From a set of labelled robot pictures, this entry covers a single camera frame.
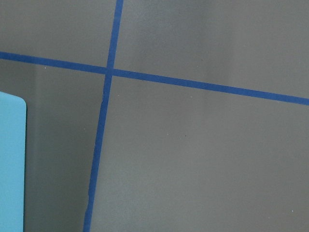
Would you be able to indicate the light blue plastic bin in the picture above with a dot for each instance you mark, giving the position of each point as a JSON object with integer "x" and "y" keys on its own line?
{"x": 12, "y": 162}

